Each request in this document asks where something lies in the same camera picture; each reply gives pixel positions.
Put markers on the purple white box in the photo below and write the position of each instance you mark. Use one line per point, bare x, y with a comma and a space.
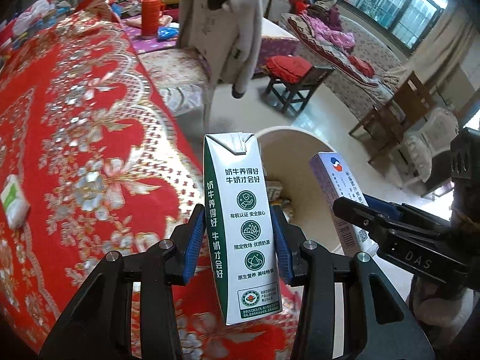
337, 180

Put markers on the red floral tablecloth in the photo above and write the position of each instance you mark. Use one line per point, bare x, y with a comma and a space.
93, 101

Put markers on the purple pink clothes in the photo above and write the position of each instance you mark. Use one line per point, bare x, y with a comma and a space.
330, 30

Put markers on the white armchair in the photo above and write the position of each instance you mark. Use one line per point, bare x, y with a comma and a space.
431, 138

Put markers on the window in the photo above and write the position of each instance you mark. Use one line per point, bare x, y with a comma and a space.
393, 3

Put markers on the small white tissue pack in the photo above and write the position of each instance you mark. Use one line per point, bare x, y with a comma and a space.
15, 204

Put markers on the red thermos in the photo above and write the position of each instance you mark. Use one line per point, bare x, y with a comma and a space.
152, 15

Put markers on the red cushion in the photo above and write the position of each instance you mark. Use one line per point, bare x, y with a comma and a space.
290, 67

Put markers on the white trash bin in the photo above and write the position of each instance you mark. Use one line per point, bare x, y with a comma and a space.
300, 150

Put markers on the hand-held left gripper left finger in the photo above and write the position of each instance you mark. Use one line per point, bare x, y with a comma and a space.
193, 243

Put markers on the wooden stool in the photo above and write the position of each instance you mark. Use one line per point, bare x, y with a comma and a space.
296, 90

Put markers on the yellow crumpled wrapper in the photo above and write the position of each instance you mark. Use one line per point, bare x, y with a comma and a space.
277, 193

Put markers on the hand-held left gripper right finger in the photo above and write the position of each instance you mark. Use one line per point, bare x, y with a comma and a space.
282, 243

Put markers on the beige dark-collared coat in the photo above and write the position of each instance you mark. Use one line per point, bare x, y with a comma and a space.
232, 26

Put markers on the white green milk carton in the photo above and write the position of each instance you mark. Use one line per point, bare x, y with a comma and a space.
247, 210

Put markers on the wooden chair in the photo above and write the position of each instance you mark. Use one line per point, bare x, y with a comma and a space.
397, 116

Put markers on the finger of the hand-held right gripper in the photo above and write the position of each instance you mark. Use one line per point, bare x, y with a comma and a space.
360, 215
386, 208

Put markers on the red cloth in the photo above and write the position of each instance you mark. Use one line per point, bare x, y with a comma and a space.
363, 66

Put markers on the blue plastic bag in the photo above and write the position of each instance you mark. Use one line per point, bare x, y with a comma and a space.
168, 33

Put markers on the sofa with patterned cover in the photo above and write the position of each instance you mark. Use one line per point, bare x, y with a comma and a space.
360, 56

